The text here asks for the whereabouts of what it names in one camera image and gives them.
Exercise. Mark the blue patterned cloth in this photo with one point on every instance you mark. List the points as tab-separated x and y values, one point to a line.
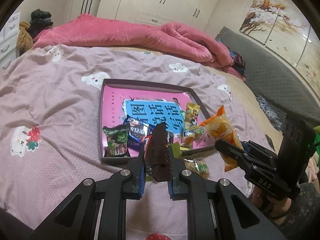
270	113

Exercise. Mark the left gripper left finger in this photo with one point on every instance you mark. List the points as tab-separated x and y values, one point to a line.
134	188

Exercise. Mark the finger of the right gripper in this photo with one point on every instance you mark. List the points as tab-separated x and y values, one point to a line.
240	156

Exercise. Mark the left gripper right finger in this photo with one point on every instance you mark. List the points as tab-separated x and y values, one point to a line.
178	185

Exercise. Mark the dark patterned clothes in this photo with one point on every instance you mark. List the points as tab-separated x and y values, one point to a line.
238	68

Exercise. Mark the light green snack bag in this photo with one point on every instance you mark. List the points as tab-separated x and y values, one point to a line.
176	150

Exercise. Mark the orange cracker packet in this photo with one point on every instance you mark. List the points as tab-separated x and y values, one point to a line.
219	127

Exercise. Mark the blue Oreo packet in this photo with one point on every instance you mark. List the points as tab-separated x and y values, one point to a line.
138	131

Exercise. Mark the yellow cartoon snack bar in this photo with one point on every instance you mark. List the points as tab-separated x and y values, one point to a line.
190	124

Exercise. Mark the dark brown jelly cup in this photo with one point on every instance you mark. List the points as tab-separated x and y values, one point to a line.
170	138

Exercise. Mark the pink quilt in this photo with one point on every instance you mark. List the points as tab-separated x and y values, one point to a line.
171	38

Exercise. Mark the grey padded headboard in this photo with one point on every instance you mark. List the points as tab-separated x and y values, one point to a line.
268	77

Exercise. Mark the brown plush blanket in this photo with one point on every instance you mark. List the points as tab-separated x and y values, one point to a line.
24	41

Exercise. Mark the white wardrobe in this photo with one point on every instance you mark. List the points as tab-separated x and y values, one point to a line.
194	13

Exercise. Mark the pink blue book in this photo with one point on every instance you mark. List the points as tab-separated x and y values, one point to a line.
147	117

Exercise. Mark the tree wall painting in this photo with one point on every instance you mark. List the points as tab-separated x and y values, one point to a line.
282	28

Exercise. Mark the dark shallow box tray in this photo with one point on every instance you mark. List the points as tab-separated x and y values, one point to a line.
147	119

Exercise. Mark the Snickers bar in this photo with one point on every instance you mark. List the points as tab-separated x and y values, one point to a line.
156	155

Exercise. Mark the clear green label pastry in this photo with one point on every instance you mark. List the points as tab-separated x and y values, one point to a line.
197	165

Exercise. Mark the mauve patterned bedsheet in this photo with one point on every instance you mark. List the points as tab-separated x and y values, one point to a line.
50	137

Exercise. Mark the black clothes pile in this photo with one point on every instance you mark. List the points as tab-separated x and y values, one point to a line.
40	20

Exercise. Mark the white drawer cabinet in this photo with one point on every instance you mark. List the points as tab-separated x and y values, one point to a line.
8	44

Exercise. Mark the green pea snack packet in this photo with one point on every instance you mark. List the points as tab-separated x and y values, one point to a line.
117	141

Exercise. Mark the right hand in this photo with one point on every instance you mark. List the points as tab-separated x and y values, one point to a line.
275	210

